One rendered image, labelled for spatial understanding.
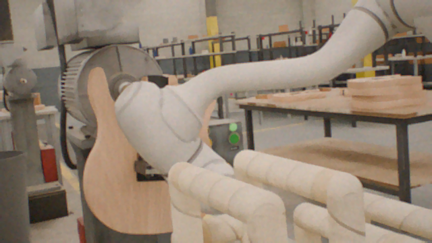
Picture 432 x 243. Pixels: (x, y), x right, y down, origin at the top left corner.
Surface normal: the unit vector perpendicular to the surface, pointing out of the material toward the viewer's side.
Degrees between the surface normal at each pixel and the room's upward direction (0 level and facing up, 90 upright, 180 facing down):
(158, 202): 86
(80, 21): 90
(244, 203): 64
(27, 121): 90
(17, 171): 93
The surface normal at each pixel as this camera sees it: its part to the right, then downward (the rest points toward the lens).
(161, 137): 0.28, 0.18
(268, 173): -0.89, 0.00
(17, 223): 0.84, 0.05
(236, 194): -0.70, -0.59
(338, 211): -0.57, 0.15
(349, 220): 0.02, 0.12
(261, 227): -0.29, 0.15
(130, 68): 0.45, -0.06
